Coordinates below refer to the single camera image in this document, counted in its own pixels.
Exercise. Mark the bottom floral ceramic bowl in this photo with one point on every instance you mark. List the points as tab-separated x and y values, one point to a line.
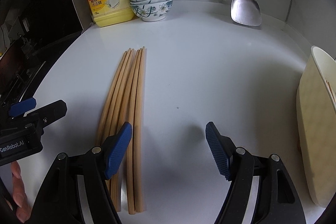
152	12

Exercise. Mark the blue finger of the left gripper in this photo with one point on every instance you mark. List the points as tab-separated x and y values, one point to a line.
22	107

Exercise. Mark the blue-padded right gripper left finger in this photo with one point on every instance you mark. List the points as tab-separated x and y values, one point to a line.
58	199

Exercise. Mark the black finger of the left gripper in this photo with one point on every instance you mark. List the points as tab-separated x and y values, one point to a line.
46	115

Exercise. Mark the wooden chopstick two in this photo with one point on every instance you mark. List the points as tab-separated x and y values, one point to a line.
115	104

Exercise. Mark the wooden chopstick four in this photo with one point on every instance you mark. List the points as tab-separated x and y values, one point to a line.
127	113

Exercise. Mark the wooden chopstick five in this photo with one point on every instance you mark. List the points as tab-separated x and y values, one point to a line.
133	155

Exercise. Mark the steel spatula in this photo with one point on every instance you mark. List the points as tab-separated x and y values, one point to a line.
246	12

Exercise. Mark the wooden chopstick one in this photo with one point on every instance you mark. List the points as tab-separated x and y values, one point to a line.
108	100

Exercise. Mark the wooden chopstick six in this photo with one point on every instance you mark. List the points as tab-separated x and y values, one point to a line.
138	199

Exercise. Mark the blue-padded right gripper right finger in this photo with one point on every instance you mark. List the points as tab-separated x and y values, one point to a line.
277	200

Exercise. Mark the cream plastic utensil holder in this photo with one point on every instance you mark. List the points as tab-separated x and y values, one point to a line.
316	125

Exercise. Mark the person's left hand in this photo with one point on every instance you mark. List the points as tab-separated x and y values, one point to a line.
24	209

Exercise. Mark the wooden chopstick three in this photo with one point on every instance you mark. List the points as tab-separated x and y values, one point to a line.
121	116

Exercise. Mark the chopsticks inside holder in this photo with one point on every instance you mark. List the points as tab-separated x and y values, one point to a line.
332	92

